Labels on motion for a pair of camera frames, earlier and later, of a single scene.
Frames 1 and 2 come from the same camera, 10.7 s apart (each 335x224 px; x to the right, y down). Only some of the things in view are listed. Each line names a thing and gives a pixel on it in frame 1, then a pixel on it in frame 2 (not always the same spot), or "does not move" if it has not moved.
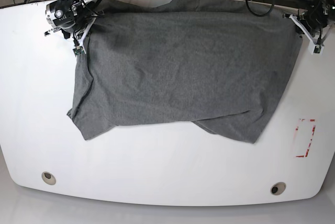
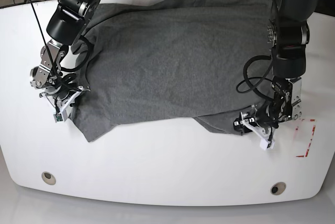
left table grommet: [48, 178] does not move
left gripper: [75, 18] → [63, 98]
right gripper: [314, 19] → [263, 120]
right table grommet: [278, 188] does not move
